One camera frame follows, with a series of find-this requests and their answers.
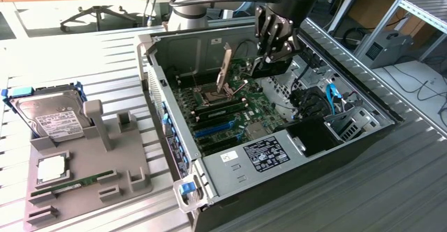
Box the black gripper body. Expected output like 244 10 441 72
264 0 324 30

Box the graphics card with metal bracket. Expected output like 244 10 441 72
214 42 293 93

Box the perforated metal disk bay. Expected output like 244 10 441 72
260 45 337 107

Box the thin locking lever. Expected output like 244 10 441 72
189 66 201 91

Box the green motherboard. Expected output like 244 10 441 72
172 67 293 157

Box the grey tower computer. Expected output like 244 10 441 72
362 30 414 70

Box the CPU socket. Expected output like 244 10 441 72
197 86 228 106

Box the installed RAM stick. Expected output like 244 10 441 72
194 105 248 121

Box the small metal disk bay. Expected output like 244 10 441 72
322 105 396 145

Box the black office chair base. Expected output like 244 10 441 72
58 5 137 33

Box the silver power supply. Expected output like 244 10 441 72
198 135 309 199

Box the open black PC case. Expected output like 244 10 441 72
133 12 408 232

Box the blue case latch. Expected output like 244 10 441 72
177 181 196 196

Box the silver hard disk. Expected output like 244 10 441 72
7 90 88 142

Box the blue disk carrier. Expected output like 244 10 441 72
0 81 88 138

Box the grey parts rack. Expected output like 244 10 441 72
22 99 154 230

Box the silver CPU chip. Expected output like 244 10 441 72
36 155 69 183

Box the green RAM stick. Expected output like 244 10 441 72
29 168 116 197

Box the black cable coil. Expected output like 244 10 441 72
341 27 370 50

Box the blue disk wire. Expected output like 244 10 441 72
322 83 341 117

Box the aluminium frame shelf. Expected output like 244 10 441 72
352 0 447 63

